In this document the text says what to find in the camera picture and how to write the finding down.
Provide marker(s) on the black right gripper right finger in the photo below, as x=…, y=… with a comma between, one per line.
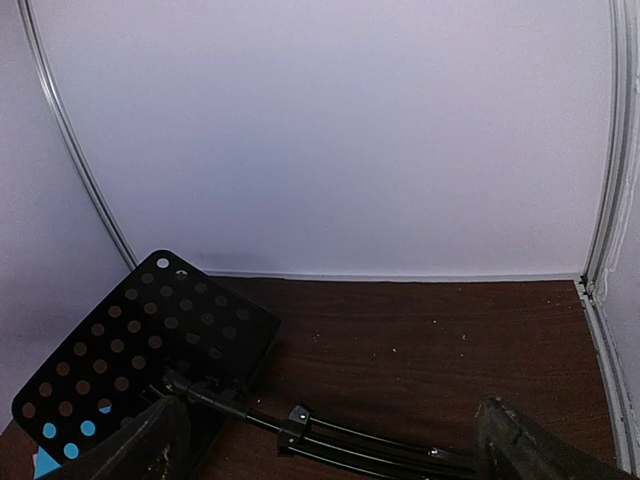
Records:
x=510, y=445

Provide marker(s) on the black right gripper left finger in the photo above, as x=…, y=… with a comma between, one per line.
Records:
x=154, y=445

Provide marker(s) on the black perforated music stand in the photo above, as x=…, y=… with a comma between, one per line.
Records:
x=168, y=330

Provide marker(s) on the blue sheet music paper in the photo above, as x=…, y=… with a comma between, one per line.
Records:
x=44, y=463

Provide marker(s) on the aluminium right corner post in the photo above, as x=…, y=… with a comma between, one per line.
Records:
x=609, y=285

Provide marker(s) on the aluminium corner post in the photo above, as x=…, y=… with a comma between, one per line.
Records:
x=609, y=285
x=69, y=137

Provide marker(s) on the aluminium left corner post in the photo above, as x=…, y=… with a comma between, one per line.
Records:
x=69, y=137

